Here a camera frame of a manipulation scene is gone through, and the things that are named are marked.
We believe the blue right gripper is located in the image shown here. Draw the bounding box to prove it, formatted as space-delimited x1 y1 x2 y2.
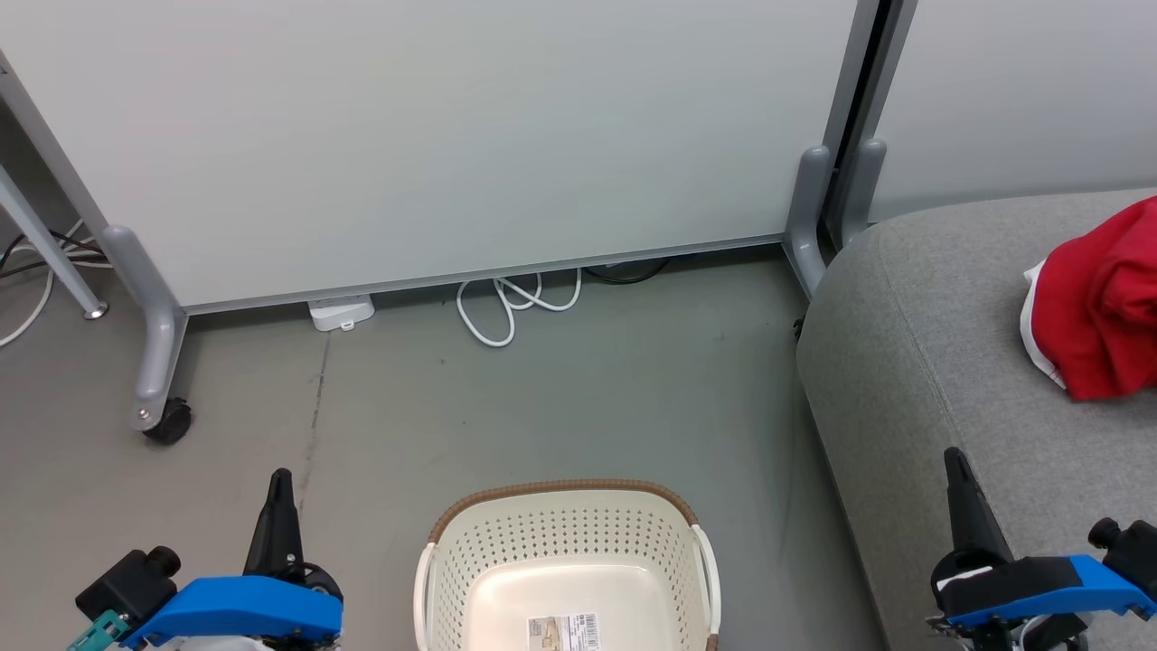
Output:
929 447 1157 651

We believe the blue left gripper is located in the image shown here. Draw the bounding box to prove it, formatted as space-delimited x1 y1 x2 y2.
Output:
120 467 345 651

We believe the red clothing item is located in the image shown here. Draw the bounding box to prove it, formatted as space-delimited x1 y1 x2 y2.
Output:
1020 194 1157 402

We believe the cream perforated laundry basket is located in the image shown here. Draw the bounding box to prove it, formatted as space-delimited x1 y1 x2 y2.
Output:
413 478 723 651

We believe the large black caster wheel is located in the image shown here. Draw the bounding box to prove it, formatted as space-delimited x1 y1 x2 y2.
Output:
143 398 193 445

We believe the grey fabric sofa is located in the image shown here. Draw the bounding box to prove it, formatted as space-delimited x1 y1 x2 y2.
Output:
795 188 1157 651

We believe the grey partition foot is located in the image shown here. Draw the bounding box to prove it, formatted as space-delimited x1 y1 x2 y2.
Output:
101 224 189 433
839 137 889 250
783 145 832 301

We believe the white power adapter box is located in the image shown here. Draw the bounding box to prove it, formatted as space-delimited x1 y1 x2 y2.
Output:
307 294 376 333

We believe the barcode label sticker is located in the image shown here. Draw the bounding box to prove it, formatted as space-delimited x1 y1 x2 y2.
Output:
527 612 600 651

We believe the grey metal table leg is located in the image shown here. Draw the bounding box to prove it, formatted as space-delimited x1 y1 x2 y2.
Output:
0 163 110 321

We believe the narrow white partition panel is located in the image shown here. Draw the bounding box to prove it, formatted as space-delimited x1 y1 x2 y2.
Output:
868 0 1157 223

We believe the wide white partition panel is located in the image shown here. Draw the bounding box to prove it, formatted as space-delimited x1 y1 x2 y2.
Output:
0 0 883 316

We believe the white coiled cable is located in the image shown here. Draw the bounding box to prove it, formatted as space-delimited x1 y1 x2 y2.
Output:
455 268 584 349

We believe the thin white cable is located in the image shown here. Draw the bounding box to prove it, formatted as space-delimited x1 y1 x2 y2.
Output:
0 217 115 350

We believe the black cable bundle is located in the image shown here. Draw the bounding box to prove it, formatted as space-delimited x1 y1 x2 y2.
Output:
0 230 103 278

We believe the black floor cable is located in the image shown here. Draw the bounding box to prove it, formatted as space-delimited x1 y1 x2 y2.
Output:
583 258 675 287

